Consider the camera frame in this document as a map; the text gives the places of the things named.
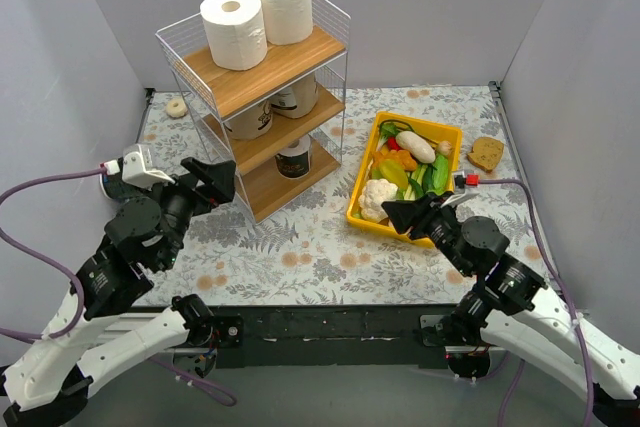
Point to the white radish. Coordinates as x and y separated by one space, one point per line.
417 146

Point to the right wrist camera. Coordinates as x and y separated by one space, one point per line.
463 184

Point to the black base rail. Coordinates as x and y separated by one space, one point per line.
326 335

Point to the garlic bulb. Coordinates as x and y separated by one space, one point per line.
444 148

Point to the white paper towel roll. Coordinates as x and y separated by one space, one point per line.
287 21
235 32

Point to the brown printed paper roll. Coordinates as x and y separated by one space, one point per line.
296 100

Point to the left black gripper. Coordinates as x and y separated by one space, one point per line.
193 192

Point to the black wrapped roll on side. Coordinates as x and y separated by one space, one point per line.
113 187

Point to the yellow orange pepper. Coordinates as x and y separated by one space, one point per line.
394 166

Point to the yellow plastic bin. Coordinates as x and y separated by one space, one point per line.
434 133

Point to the small beige donut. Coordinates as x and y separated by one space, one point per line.
176 108

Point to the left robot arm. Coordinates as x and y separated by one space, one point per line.
64 365

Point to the white cauliflower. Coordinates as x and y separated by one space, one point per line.
374 193

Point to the white wire wooden shelf rack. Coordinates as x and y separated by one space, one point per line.
218 96

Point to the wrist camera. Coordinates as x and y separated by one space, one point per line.
137 168
463 184

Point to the bread slice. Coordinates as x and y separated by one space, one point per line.
486 153

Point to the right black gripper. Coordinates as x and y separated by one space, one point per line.
427 217

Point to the green cucumber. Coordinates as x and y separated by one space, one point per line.
436 177

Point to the bok choy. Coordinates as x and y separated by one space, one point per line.
406 194

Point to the black roll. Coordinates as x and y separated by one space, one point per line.
113 187
294 161

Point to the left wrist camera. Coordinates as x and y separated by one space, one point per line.
137 168

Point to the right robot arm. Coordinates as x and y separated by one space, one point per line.
511 306

